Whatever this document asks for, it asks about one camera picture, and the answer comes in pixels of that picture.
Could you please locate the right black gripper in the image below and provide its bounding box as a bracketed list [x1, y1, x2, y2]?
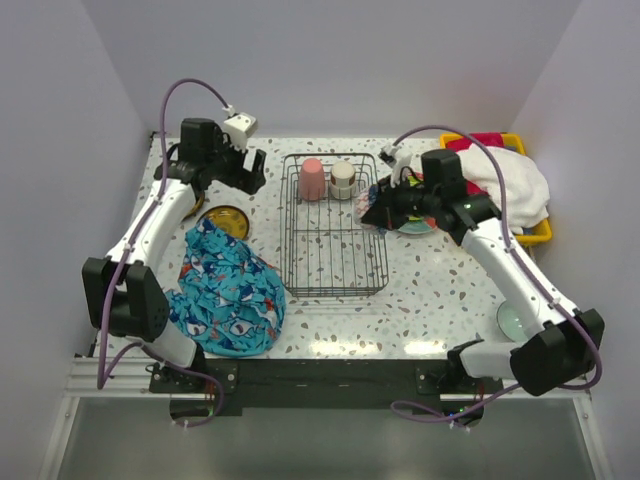
[363, 172, 441, 231]

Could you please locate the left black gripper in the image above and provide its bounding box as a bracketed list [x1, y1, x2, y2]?
[205, 129, 265, 195]

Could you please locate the blue patterned bowl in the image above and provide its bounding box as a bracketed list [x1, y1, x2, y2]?
[353, 185, 385, 235]

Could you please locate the white beige mug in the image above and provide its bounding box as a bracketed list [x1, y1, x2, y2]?
[329, 160, 357, 200]

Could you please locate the pink cup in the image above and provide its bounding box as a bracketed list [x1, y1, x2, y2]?
[298, 158, 325, 201]

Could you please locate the pale green bowl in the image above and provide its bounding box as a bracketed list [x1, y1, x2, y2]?
[496, 302, 527, 342]

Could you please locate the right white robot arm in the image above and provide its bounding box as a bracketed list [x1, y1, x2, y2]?
[358, 147, 604, 396]

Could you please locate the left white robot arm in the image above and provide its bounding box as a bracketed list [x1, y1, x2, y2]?
[82, 113, 266, 392]

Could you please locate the green red plate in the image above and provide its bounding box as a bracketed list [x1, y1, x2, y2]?
[378, 174, 436, 235]

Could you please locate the yellow brown plate far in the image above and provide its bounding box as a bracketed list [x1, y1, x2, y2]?
[186, 192, 206, 218]

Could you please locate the yellow brown plate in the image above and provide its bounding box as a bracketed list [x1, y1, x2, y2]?
[186, 192, 206, 218]
[201, 205, 250, 240]

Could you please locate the yellow brown plate near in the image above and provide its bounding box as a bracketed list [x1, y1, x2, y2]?
[201, 205, 250, 240]

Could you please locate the pink red cloth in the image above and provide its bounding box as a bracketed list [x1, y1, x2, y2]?
[445, 132, 504, 195]

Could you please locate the white towel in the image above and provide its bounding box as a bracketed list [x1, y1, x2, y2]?
[458, 145, 550, 234]

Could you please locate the yellow plastic bin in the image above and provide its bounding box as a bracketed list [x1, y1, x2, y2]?
[440, 132, 552, 247]

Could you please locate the blue shark print cloth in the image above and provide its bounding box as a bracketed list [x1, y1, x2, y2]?
[166, 218, 286, 358]

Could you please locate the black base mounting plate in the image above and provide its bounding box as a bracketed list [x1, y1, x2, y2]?
[145, 359, 503, 421]

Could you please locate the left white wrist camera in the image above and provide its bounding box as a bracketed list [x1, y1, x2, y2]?
[222, 113, 258, 151]

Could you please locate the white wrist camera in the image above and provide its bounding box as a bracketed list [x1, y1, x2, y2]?
[222, 113, 258, 151]
[379, 144, 412, 188]

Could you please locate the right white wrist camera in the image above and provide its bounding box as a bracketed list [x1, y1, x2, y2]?
[379, 144, 412, 188]

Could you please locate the wire dish rack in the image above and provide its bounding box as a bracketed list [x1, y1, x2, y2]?
[280, 152, 389, 298]

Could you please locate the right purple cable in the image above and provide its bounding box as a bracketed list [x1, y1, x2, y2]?
[389, 124, 605, 430]

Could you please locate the purple cable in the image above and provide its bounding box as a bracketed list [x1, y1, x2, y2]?
[95, 77, 234, 429]
[389, 124, 605, 430]

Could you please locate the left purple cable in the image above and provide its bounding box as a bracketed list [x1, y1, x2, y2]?
[95, 77, 234, 429]

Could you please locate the aluminium front rail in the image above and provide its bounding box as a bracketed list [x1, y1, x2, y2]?
[62, 354, 594, 401]

